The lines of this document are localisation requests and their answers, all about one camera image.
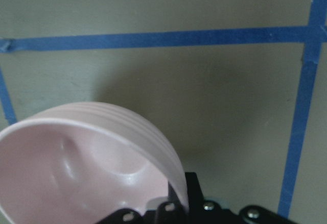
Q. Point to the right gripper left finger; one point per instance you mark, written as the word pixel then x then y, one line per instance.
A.
pixel 170 211

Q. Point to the pink bowl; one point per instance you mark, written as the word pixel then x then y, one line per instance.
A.
pixel 79 162

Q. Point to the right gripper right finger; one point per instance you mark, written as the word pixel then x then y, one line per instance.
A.
pixel 204 209

